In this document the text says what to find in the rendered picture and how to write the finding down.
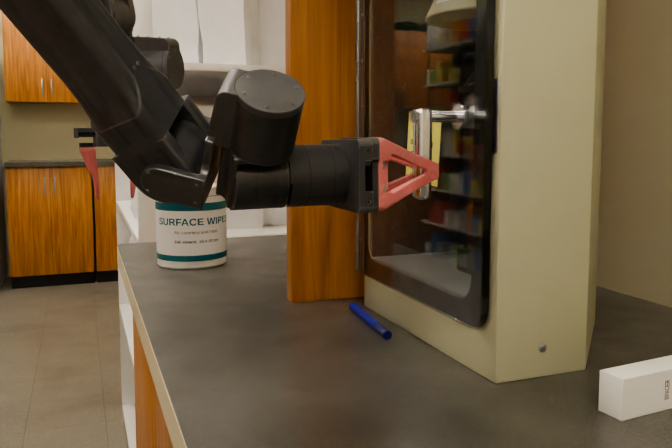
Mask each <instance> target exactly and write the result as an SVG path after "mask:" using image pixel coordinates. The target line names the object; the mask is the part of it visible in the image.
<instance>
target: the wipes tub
mask: <svg viewBox="0 0 672 448"><path fill-rule="evenodd" d="M216 186H217V183H213V185H212V188H211V190H210V192H209V195H208V197H207V199H206V202H205V204H204V206H203V209H202V210H199V209H196V208H192V207H188V206H184V205H180V204H167V203H162V202H158V201H156V200H155V213H156V245H157V264H158V265H159V266H161V267H163V268H168V269H179V270H191V269H205V268H212V267H217V266H220V265H223V264H224V263H225V262H226V261H227V209H226V201H225V199H224V197H222V196H220V195H217V194H216Z"/></svg>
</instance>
